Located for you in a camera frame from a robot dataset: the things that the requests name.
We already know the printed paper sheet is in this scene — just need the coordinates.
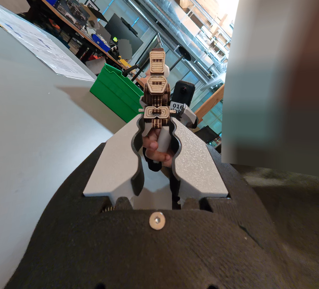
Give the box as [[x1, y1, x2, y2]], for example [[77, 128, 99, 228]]
[[0, 8, 96, 82]]

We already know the wooden puzzle model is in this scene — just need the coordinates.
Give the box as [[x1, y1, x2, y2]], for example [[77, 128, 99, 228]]
[[139, 48, 173, 130]]

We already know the white plush toy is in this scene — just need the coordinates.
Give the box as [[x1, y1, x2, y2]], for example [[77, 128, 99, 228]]
[[145, 65, 170, 80]]

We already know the person's right hand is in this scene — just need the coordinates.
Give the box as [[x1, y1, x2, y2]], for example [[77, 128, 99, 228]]
[[143, 129, 175, 170]]

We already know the dark printed box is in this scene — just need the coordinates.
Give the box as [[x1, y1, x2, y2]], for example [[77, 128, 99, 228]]
[[56, 0, 90, 30]]

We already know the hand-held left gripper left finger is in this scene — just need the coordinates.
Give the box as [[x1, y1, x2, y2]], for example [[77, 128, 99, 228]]
[[83, 115, 145, 206]]

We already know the long wooden table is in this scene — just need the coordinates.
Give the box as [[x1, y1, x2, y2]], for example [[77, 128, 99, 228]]
[[12, 0, 140, 88]]

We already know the dark computer monitor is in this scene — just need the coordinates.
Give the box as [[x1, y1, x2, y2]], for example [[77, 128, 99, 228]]
[[105, 13, 144, 57]]

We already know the open cardboard box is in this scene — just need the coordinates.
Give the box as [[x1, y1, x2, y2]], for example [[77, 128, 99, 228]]
[[82, 4, 109, 24]]

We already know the green plastic bin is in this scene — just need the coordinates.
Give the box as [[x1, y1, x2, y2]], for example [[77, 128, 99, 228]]
[[90, 63, 144, 123]]

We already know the metal ventilation duct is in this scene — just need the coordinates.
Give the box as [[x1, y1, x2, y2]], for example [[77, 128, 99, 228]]
[[110, 0, 226, 84]]

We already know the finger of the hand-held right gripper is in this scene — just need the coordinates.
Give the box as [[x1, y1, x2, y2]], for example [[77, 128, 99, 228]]
[[139, 96, 153, 137], [180, 107, 199, 128]]

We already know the grey desk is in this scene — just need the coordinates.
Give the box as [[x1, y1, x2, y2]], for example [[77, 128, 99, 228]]
[[0, 5, 172, 289]]

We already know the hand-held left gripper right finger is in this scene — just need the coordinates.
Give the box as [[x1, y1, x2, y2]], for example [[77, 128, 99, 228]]
[[171, 118, 229, 202]]

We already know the black round lamp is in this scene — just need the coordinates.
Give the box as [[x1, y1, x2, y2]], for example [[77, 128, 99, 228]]
[[171, 46, 192, 73]]

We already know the small blue bin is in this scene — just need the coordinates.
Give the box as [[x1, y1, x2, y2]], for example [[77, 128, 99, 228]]
[[91, 33, 111, 52]]

